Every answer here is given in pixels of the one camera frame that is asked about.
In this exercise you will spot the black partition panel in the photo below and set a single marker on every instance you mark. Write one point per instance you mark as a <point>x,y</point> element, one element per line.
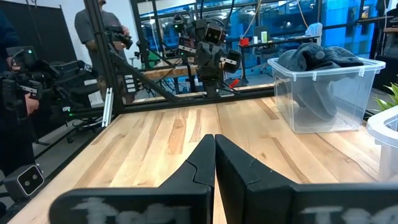
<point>46,31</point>

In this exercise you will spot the wooden background table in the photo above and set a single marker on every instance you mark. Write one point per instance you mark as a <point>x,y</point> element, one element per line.
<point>161,72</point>

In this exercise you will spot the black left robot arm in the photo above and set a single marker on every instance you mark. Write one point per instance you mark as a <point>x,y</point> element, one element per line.
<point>209,84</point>

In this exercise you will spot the white green bottle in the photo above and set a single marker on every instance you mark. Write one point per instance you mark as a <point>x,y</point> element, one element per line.
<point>264,36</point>

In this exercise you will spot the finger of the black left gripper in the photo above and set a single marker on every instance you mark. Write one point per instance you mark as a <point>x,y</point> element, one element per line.
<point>217,56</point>
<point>202,55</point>

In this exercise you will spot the person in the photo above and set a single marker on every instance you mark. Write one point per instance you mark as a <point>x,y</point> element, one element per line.
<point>12,140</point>
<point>90,28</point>

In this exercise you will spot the clear plastic storage bin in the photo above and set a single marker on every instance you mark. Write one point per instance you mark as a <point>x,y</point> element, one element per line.
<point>385,130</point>
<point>357,102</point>

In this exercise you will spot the green potted plant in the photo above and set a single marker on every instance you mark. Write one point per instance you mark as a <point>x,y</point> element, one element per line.
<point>388,101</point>

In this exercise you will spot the silver frame bracket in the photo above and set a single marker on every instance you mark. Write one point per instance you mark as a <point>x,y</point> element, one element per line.
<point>108,107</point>

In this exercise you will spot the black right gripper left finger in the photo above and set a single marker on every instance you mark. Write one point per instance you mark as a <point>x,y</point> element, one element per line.
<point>199,171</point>

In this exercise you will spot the blue denim cap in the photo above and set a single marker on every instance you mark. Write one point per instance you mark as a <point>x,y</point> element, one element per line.
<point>311,59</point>
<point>348,57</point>

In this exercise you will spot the black office chair base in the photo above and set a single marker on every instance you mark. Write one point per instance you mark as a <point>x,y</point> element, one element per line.
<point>84,127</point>

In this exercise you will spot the small red box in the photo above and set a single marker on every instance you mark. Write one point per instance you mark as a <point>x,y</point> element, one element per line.
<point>244,41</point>

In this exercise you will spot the black equipment rack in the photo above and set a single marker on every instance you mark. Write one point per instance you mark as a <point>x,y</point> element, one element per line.
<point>388,46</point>

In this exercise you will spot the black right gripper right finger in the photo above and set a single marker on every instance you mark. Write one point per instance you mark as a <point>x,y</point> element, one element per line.
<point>236,177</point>

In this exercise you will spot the dark grey clothes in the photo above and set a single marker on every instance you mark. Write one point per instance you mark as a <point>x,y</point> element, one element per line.
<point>317,93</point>

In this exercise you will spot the black workbench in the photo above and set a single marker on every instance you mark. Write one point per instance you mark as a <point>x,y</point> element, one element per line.
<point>280,40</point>

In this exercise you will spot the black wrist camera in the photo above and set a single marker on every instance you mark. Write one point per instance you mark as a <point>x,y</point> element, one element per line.
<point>214,35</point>

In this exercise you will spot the white cloth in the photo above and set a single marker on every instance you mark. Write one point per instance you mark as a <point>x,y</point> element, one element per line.
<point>314,29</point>

